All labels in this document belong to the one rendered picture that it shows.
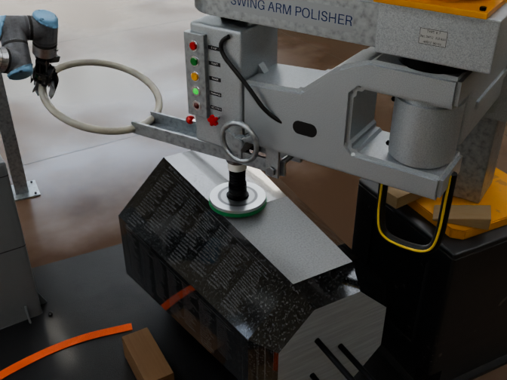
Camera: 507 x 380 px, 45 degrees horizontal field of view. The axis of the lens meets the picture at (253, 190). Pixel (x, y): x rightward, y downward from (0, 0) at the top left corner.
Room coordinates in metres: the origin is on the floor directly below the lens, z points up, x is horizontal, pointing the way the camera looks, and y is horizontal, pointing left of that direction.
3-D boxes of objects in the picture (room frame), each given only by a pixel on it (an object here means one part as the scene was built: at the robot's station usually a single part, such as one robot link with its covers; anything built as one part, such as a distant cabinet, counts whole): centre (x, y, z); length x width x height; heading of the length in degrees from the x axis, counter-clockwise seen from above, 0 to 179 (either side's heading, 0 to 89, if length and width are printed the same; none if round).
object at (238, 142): (1.78, 0.03, 1.18); 0.15 x 0.10 x 0.15; 57
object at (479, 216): (1.90, -0.78, 0.80); 0.20 x 0.10 x 0.05; 72
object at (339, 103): (1.72, -0.26, 1.28); 0.74 x 0.23 x 0.49; 57
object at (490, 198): (2.12, -0.85, 0.76); 0.49 x 0.49 x 0.05; 27
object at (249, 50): (1.90, -0.01, 1.30); 0.36 x 0.22 x 0.45; 57
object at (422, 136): (1.58, -0.49, 1.32); 0.19 x 0.19 x 0.20
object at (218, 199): (1.94, 0.06, 0.84); 0.21 x 0.21 x 0.01
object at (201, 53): (1.89, 0.18, 1.35); 0.08 x 0.03 x 0.28; 57
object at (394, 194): (2.05, -0.60, 0.81); 0.20 x 0.10 x 0.05; 125
